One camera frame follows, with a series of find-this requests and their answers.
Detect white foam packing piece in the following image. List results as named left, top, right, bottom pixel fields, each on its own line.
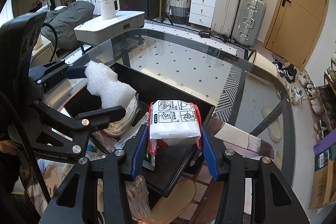
left=84, top=61, right=136, bottom=109

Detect white red tissue packet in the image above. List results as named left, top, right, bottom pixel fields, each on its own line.
left=148, top=100, right=202, bottom=155

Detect black cardboard box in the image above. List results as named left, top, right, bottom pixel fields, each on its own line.
left=62, top=62, right=216, bottom=198

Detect dark grey bean bag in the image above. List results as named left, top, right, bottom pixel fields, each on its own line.
left=45, top=1, right=95, bottom=50

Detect white grey side table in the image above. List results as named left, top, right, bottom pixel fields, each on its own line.
left=74, top=11, right=145, bottom=46

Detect anime print table mat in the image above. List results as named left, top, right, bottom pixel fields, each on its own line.
left=36, top=116, right=279, bottom=224

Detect white electric kettle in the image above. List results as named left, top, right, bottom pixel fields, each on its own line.
left=100, top=0, right=120, bottom=20

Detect purple paper bag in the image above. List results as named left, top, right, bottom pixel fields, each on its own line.
left=313, top=134, right=336, bottom=156

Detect brown cardboard box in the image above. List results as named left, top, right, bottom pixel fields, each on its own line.
left=309, top=144, right=335, bottom=209

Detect wooden shoe rack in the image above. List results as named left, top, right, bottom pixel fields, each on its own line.
left=307, top=56, right=336, bottom=143

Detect striped woven basket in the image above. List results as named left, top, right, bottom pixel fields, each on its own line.
left=169, top=0, right=191, bottom=24

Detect silver suitcase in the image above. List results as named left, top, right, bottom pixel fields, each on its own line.
left=231, top=0, right=266, bottom=48

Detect white drawer cabinet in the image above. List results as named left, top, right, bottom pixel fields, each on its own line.
left=189, top=0, right=216, bottom=28

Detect white suitcase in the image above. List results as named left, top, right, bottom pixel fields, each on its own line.
left=211, top=0, right=240, bottom=37

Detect wooden door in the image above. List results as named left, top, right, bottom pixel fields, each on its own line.
left=265, top=0, right=329, bottom=69

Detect cream coiled rope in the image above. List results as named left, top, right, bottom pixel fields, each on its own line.
left=101, top=93, right=140, bottom=138

